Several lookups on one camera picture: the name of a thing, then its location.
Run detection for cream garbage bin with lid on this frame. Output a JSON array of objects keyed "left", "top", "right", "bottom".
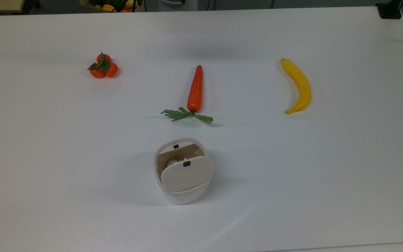
[{"left": 153, "top": 138, "right": 214, "bottom": 205}]

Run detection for toy tangerine cluster with leaves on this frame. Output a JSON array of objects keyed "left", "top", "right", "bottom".
[{"left": 87, "top": 52, "right": 119, "bottom": 79}]

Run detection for yellow toy banana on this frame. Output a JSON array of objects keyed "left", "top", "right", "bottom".
[{"left": 280, "top": 58, "right": 311, "bottom": 115}]

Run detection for black table clamp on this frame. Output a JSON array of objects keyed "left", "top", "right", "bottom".
[{"left": 376, "top": 0, "right": 403, "bottom": 20}]

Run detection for basket of toy fruit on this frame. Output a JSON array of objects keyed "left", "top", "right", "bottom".
[{"left": 80, "top": 0, "right": 142, "bottom": 13}]

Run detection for orange toy carrot green leaves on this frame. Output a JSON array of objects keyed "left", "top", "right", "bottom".
[{"left": 160, "top": 65, "right": 214, "bottom": 124}]

